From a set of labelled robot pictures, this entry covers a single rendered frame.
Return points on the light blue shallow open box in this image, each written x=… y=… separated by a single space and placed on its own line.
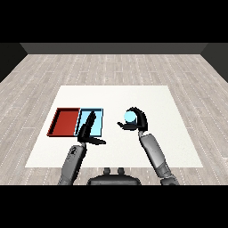
x=98 y=121

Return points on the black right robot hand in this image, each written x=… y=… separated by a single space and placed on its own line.
x=142 y=118

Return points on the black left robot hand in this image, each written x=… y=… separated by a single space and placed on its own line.
x=85 y=132

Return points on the small blue can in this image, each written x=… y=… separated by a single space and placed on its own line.
x=130 y=117

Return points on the red shallow open box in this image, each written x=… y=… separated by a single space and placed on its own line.
x=64 y=122

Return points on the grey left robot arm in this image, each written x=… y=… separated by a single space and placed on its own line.
x=72 y=163

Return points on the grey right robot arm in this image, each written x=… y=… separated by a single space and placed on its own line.
x=156 y=157

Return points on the dark grey robot body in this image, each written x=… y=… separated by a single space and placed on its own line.
x=113 y=178

